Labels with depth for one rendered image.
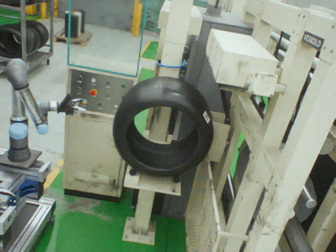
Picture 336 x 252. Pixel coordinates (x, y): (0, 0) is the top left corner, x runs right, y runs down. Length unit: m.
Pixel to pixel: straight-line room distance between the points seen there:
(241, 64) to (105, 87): 1.41
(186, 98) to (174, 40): 0.46
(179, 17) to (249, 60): 0.70
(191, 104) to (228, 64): 0.39
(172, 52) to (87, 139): 1.16
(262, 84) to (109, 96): 1.52
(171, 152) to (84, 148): 0.95
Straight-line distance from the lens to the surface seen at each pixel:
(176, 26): 1.99
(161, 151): 2.14
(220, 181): 2.38
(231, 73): 1.43
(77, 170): 2.95
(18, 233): 2.57
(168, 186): 2.07
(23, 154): 2.35
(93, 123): 2.67
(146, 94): 1.69
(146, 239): 2.80
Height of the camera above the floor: 2.04
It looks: 26 degrees down
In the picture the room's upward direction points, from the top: 11 degrees clockwise
